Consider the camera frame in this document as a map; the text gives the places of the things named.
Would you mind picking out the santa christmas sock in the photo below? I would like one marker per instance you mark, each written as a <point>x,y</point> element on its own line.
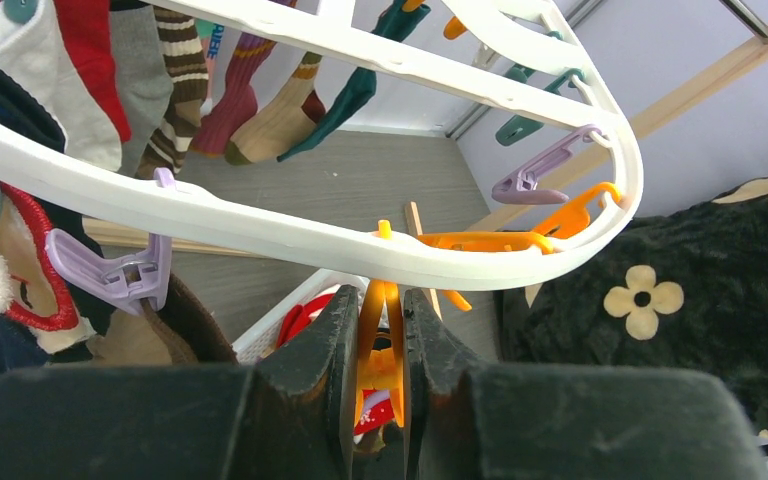
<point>32,293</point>

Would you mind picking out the dark green sock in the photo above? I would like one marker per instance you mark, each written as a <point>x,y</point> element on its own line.
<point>395,23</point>

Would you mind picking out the metal rack rod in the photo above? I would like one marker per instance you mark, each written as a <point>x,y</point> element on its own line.
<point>748,18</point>

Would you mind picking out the white plastic basket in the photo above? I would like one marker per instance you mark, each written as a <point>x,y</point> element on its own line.
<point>258,341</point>

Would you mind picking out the tan ribbed sock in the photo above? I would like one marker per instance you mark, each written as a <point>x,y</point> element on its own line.
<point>289,118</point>

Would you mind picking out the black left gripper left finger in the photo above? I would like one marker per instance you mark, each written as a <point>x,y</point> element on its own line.
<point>289,416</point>

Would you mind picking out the brown striped sock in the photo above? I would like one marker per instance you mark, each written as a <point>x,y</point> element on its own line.
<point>186,67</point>

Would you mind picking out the black floral plush blanket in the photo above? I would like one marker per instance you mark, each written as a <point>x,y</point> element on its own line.
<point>687,290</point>

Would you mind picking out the white oval clip hanger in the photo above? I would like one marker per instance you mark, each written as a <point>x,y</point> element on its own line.
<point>331,232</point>

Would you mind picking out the maroon ribbed sock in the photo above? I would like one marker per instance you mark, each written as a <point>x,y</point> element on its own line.
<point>238,102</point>

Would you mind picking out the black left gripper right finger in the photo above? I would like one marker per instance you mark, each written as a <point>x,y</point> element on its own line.
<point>471,419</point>

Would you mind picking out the red snowflake sock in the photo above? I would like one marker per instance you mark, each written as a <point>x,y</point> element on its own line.
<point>376,409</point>

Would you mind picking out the purple clip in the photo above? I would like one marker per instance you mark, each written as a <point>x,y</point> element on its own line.
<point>522,186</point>
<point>130,283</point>

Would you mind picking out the red white sock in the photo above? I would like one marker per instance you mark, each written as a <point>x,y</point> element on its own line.
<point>34,55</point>

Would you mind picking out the orange clip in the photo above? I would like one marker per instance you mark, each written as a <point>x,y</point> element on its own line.
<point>492,242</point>
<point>573,217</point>
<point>381,369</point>

